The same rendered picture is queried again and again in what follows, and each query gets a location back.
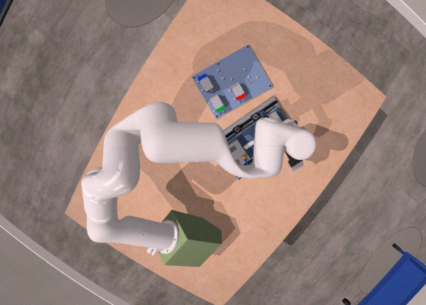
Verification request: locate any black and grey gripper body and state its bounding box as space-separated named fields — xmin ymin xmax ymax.
xmin=283 ymin=119 xmax=299 ymax=127

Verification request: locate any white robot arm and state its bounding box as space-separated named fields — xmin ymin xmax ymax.
xmin=82 ymin=102 xmax=316 ymax=256

